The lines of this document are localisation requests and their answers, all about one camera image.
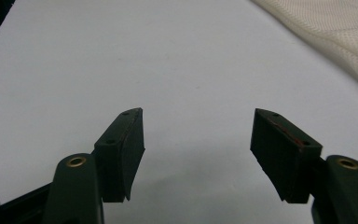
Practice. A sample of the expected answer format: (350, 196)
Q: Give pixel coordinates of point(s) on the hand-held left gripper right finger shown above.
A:
(284, 155)

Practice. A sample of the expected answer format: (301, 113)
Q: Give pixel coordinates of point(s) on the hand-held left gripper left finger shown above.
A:
(121, 155)

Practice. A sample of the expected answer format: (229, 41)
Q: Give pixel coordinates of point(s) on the cream mesh zipper bag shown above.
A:
(338, 31)

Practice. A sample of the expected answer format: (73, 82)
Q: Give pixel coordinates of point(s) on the white board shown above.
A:
(183, 62)

